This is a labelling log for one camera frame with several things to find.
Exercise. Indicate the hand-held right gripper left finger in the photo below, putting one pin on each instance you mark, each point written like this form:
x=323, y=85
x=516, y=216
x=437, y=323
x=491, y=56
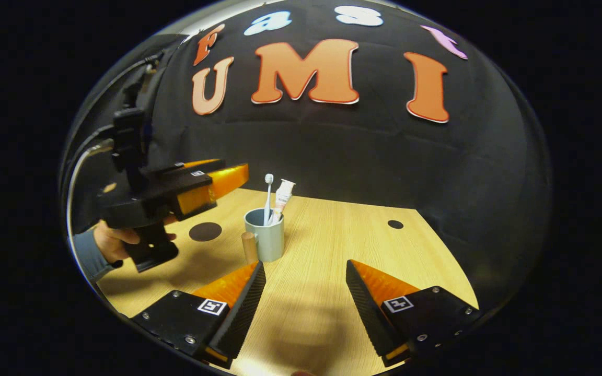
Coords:
x=241, y=308

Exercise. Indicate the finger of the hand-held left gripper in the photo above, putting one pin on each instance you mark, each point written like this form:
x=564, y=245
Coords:
x=201, y=190
x=196, y=165

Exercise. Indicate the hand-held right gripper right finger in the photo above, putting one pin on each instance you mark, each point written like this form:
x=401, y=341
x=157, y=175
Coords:
x=369, y=308

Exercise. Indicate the dark round coaster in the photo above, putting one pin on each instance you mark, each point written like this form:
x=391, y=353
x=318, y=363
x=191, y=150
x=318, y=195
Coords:
x=205, y=232

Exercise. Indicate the white toothbrush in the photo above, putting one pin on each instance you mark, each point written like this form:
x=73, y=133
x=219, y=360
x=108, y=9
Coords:
x=268, y=198

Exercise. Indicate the white toothpaste tube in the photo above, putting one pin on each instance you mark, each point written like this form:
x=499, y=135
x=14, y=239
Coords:
x=281, y=201

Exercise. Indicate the wooden desktop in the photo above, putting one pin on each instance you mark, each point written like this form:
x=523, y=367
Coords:
x=322, y=292

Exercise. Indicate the black backdrop cloth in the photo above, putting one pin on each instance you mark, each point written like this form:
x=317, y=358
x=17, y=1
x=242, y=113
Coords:
x=358, y=156

